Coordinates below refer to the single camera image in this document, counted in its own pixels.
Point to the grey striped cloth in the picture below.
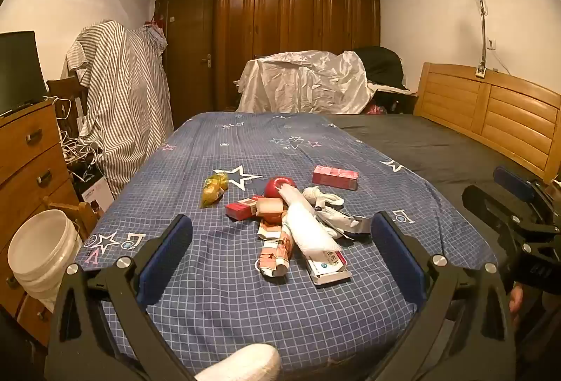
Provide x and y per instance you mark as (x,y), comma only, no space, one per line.
(127,91)

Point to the white wall socket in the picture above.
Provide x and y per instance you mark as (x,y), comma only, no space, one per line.
(491,43)

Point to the brown wooden door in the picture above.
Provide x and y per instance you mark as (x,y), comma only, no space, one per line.
(188,43)

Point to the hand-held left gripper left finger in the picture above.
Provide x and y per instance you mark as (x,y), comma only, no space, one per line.
(168,258)

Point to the person's right hand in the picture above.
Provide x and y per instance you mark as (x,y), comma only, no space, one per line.
(516,302)

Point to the red apple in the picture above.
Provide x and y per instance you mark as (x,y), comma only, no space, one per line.
(277,187)

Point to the pink bag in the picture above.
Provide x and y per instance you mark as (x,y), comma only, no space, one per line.
(374,109)

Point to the wooden bed headboard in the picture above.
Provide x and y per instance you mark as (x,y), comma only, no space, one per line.
(491,104)

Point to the wooden stool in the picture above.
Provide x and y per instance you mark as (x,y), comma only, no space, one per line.
(74,210)

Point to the brown wooden wardrobe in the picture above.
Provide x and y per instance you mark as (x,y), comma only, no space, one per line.
(298,12)

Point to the small brown box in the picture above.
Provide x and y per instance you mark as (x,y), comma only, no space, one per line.
(269,208)

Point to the wooden chest of drawers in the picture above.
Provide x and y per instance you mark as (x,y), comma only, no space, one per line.
(30,170)

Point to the dark wooden chair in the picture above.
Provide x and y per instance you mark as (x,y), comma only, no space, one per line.
(61,91)

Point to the black flat screen television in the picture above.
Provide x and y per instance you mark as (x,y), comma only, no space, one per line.
(17,69)

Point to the patterned paper packet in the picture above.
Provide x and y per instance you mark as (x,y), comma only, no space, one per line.
(274,251)

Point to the white satin cloth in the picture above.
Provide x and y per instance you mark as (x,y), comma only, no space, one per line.
(307,83)

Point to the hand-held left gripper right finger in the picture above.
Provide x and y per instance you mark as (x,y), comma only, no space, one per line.
(399,258)

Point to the grey packet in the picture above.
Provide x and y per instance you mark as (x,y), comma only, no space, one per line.
(346,223)

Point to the red cigarette box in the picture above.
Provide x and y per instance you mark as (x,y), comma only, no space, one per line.
(239,210)

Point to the blue star print bedsheet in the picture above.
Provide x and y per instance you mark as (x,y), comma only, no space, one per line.
(219,297)

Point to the white plastic bucket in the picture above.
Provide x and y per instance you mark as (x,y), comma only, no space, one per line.
(41,249)

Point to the yellow snack packet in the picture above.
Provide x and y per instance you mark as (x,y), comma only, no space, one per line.
(214,188)

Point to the person's left hand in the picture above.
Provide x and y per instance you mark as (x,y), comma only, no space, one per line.
(245,365)

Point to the red hanging ornament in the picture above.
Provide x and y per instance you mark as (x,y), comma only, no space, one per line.
(156,19)

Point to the white foam wrap roll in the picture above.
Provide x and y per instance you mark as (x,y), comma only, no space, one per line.
(307,227)

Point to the pink carton box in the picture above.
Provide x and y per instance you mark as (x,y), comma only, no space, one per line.
(335,178)

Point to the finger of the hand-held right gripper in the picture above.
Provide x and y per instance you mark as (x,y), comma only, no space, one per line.
(510,181)
(482,201)

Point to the black and white box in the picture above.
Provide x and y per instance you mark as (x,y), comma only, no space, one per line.
(94,192)

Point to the black clothing pile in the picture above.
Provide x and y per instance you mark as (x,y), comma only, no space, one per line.
(381,65)

